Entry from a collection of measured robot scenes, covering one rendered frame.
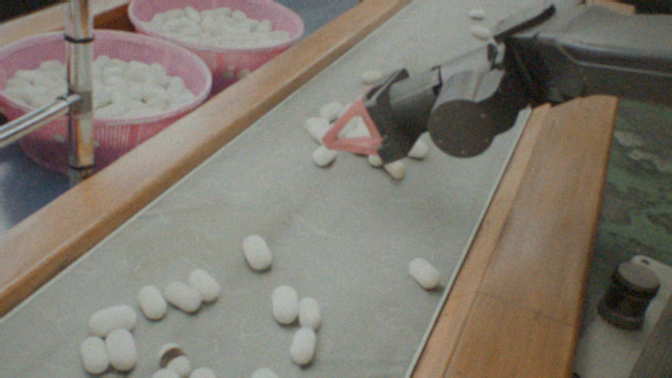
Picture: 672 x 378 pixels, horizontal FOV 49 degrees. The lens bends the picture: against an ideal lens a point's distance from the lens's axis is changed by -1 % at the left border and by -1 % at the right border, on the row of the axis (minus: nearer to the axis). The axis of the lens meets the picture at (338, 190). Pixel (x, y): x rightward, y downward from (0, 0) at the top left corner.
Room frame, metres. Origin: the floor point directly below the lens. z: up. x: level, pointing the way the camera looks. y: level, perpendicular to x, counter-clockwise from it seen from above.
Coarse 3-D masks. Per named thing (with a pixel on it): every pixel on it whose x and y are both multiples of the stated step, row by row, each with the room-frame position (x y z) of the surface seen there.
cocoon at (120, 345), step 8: (112, 336) 0.40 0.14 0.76; (120, 336) 0.40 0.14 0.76; (128, 336) 0.40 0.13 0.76; (112, 344) 0.39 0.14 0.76; (120, 344) 0.39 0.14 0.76; (128, 344) 0.39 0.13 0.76; (112, 352) 0.38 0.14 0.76; (120, 352) 0.38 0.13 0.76; (128, 352) 0.38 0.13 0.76; (136, 352) 0.39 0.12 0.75; (112, 360) 0.38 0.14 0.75; (120, 360) 0.38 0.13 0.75; (128, 360) 0.38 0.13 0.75; (136, 360) 0.39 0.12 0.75; (120, 368) 0.38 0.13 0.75; (128, 368) 0.38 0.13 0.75
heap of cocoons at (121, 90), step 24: (24, 72) 0.82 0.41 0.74; (48, 72) 0.84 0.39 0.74; (96, 72) 0.87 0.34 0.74; (120, 72) 0.89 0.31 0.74; (144, 72) 0.89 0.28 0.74; (24, 96) 0.78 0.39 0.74; (48, 96) 0.78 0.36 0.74; (96, 96) 0.80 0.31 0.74; (120, 96) 0.81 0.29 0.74; (144, 96) 0.83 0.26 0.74; (168, 96) 0.84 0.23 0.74; (192, 96) 0.85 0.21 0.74; (96, 144) 0.71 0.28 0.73
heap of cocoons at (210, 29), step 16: (160, 16) 1.12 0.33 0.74; (176, 16) 1.14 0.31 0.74; (192, 16) 1.13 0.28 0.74; (208, 16) 1.15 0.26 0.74; (224, 16) 1.16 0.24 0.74; (240, 16) 1.18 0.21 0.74; (160, 32) 1.06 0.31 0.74; (176, 32) 1.09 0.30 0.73; (192, 32) 1.08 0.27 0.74; (208, 32) 1.09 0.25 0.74; (224, 32) 1.11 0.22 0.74; (240, 32) 1.10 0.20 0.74; (256, 32) 1.12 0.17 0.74; (272, 32) 1.13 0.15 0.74; (224, 64) 0.98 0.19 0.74
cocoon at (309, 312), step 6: (306, 300) 0.48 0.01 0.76; (312, 300) 0.48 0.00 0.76; (300, 306) 0.48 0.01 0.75; (306, 306) 0.47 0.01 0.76; (312, 306) 0.47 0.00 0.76; (318, 306) 0.48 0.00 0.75; (300, 312) 0.47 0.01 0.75; (306, 312) 0.47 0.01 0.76; (312, 312) 0.47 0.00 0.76; (318, 312) 0.47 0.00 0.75; (300, 318) 0.46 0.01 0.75; (306, 318) 0.46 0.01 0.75; (312, 318) 0.46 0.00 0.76; (318, 318) 0.46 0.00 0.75; (306, 324) 0.46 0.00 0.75; (312, 324) 0.46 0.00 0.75; (318, 324) 0.46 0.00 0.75
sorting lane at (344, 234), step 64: (448, 0) 1.52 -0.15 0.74; (512, 0) 1.62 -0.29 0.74; (384, 64) 1.09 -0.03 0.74; (256, 128) 0.80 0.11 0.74; (512, 128) 0.94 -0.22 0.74; (192, 192) 0.63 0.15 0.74; (256, 192) 0.66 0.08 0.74; (320, 192) 0.68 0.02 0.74; (384, 192) 0.71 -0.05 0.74; (448, 192) 0.73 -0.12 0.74; (128, 256) 0.51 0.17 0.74; (192, 256) 0.53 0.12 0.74; (320, 256) 0.57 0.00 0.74; (384, 256) 0.59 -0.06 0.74; (448, 256) 0.61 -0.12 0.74; (0, 320) 0.41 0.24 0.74; (64, 320) 0.42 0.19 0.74; (192, 320) 0.45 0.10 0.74; (256, 320) 0.46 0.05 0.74; (384, 320) 0.49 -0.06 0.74
